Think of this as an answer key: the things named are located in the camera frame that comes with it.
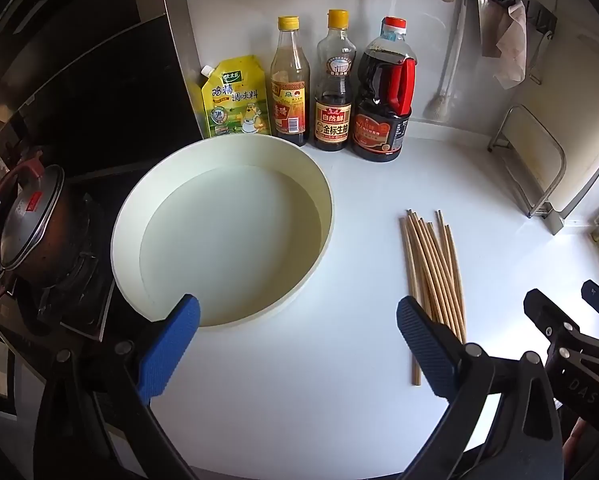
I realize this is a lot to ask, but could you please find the vinegar bottle with yellow cap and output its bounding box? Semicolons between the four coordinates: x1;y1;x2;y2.
270;16;311;148

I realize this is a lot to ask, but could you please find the large soy sauce jug red handle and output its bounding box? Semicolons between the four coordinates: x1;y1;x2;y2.
350;16;418;163

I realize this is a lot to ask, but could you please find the metal board rack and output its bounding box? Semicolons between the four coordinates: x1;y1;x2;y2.
488;105;568;221

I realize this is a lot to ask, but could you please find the black gas stove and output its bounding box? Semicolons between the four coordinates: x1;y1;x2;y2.
0;190;115;346

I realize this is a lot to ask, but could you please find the white round basin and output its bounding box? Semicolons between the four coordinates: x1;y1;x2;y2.
110;134;335;330

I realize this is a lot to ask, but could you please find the soy sauce bottle yellow cap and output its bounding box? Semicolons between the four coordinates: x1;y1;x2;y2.
313;9;357;152

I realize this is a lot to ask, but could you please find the yellow seasoning pouch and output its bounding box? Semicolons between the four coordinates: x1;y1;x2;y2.
200;55;272;139

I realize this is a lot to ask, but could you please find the cream cutting board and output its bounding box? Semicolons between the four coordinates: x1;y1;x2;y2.
499;75;599;236

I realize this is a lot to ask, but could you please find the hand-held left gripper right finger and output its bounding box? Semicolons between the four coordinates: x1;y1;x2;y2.
397;296;565;480

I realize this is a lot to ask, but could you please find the pile of wooden chopsticks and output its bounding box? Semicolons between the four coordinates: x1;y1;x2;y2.
399;208;467;387

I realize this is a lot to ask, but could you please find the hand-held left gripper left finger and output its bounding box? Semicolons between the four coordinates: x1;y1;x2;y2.
34;294;201;480

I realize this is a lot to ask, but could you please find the dark cooking pot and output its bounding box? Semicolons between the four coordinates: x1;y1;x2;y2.
6;190;94;292

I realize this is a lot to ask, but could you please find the white dish brush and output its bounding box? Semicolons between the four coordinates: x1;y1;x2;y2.
424;0;468;122

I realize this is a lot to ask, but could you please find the beige rag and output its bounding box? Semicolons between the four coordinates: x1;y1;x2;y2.
479;0;529;91

